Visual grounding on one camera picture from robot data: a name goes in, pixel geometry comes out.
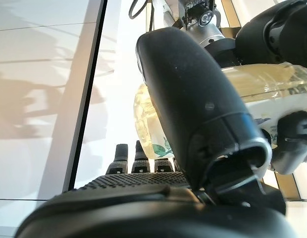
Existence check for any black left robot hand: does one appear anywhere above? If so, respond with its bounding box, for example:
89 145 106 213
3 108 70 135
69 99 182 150
202 0 307 176

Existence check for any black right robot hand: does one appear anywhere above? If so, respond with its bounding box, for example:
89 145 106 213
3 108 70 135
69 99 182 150
14 26 300 238

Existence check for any clear yellow tea bottle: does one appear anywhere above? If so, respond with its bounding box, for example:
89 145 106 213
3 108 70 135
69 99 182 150
133 61 307 160

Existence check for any white beige counter cabinet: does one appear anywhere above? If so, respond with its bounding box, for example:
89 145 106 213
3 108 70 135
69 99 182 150
0 0 124 201

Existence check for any backlit window with dark frame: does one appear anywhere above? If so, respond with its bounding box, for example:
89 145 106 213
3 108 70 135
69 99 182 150
143 0 307 201

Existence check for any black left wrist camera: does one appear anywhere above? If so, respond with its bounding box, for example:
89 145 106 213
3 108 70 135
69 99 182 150
182 0 216 27

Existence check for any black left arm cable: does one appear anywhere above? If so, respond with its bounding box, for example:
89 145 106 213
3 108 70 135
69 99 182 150
128 0 154 33

